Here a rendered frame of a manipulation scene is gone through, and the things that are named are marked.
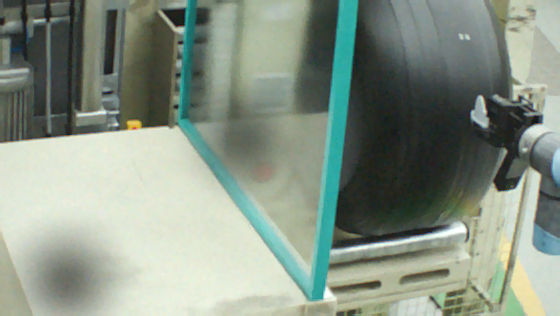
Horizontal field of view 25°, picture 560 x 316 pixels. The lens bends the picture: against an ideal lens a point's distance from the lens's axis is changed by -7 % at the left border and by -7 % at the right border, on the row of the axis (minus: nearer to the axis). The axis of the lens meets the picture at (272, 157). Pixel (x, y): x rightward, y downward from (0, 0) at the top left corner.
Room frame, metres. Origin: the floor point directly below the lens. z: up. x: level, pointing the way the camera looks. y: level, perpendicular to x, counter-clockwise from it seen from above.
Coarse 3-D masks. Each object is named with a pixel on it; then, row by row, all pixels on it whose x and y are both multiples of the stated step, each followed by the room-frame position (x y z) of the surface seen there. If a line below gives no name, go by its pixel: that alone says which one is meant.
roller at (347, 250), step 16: (448, 224) 2.30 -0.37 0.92; (464, 224) 2.31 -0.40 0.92; (336, 240) 2.20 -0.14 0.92; (352, 240) 2.21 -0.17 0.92; (368, 240) 2.21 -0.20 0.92; (384, 240) 2.22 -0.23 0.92; (400, 240) 2.23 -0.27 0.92; (416, 240) 2.25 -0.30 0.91; (432, 240) 2.26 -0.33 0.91; (448, 240) 2.27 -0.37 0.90; (464, 240) 2.29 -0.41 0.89; (336, 256) 2.17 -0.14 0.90; (352, 256) 2.19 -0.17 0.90; (368, 256) 2.20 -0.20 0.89; (384, 256) 2.22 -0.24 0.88
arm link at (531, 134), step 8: (528, 128) 1.93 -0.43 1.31; (536, 128) 1.93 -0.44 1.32; (544, 128) 1.92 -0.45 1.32; (528, 136) 1.92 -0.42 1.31; (536, 136) 1.90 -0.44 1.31; (520, 144) 1.92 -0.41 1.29; (528, 144) 1.91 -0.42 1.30; (520, 152) 1.92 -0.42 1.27; (528, 152) 1.90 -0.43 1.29; (528, 160) 1.90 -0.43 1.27
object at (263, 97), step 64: (192, 0) 1.91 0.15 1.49; (256, 0) 1.67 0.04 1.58; (320, 0) 1.49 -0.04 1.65; (192, 64) 1.89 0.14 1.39; (256, 64) 1.65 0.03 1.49; (320, 64) 1.47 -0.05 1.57; (192, 128) 1.87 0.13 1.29; (256, 128) 1.63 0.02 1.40; (320, 128) 1.45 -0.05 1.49; (256, 192) 1.62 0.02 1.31; (320, 192) 1.42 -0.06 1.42; (320, 256) 1.42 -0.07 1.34
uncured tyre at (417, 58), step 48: (384, 0) 2.20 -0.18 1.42; (432, 0) 2.23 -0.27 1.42; (480, 0) 2.28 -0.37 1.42; (384, 48) 2.15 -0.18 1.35; (432, 48) 2.15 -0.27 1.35; (480, 48) 2.19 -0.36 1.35; (384, 96) 2.11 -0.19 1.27; (432, 96) 2.11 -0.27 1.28; (384, 144) 2.09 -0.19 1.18; (432, 144) 2.10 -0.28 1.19; (480, 144) 2.14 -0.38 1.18; (384, 192) 2.10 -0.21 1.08; (432, 192) 2.12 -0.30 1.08; (480, 192) 2.18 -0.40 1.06
